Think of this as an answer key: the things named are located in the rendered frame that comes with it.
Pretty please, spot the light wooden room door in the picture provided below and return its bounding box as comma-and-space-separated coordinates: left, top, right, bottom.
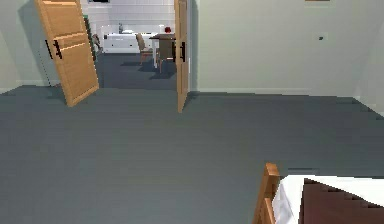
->
34, 0, 100, 108
173, 0, 189, 114

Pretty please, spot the brown dining chair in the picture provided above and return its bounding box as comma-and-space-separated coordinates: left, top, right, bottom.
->
157, 38, 176, 74

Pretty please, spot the dark wooden dining table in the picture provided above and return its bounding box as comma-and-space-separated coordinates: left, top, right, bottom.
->
148, 32, 177, 69

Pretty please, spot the beige dining chair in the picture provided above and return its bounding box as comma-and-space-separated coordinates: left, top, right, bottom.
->
135, 32, 154, 66

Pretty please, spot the white kitchen cabinet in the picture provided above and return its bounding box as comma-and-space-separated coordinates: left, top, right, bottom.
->
102, 32, 158, 54

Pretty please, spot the wooden bed with white sheet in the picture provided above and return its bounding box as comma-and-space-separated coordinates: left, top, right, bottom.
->
252, 162, 384, 224

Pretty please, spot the dark brown blanket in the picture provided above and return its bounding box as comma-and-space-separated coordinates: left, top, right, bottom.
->
298, 177, 384, 224

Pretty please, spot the black door handle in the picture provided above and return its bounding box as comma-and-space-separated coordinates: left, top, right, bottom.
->
44, 39, 64, 61
179, 41, 187, 63

